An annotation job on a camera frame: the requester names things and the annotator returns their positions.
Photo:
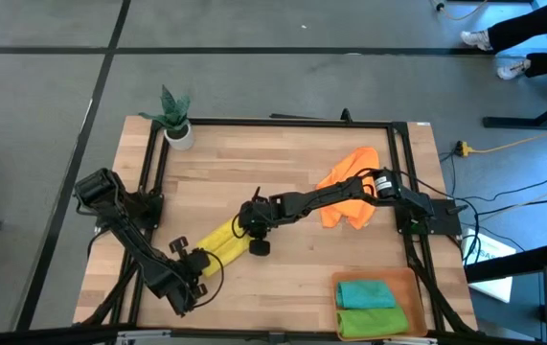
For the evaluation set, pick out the potted plant in white pot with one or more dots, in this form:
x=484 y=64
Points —
x=175 y=124

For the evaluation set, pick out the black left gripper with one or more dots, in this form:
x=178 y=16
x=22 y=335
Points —
x=197 y=262

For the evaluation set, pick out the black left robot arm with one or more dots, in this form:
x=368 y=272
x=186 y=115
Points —
x=129 y=235

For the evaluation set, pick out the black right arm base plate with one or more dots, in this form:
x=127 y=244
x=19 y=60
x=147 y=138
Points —
x=445 y=225

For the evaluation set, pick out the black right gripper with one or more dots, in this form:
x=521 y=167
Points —
x=261 y=215

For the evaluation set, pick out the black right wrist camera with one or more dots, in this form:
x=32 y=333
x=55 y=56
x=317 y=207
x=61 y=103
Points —
x=259 y=247

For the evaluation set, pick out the green microfiber towel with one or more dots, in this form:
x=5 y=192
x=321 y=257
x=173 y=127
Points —
x=373 y=322

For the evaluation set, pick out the black desk leg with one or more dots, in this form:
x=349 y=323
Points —
x=531 y=122

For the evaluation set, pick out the yellow microfiber towel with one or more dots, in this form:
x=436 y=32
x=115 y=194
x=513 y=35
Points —
x=222 y=246

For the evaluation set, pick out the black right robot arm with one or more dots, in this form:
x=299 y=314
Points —
x=340 y=194

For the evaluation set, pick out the white cardboard box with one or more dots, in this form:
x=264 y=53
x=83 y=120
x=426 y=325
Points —
x=491 y=290

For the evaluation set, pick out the orange microfiber towel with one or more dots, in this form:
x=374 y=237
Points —
x=349 y=211

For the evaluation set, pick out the black aluminium table frame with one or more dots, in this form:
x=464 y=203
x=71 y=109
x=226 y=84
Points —
x=254 y=122

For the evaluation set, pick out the teal microfiber towel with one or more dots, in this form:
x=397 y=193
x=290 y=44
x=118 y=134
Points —
x=366 y=293

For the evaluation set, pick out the black desk foot bar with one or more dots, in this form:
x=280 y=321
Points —
x=517 y=261

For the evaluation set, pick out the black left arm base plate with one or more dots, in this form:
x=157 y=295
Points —
x=148 y=211

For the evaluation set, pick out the orange plastic basket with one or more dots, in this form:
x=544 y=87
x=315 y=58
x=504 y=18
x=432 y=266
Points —
x=409 y=292

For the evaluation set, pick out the person's white shoe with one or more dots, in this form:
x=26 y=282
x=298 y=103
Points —
x=476 y=39
x=512 y=71

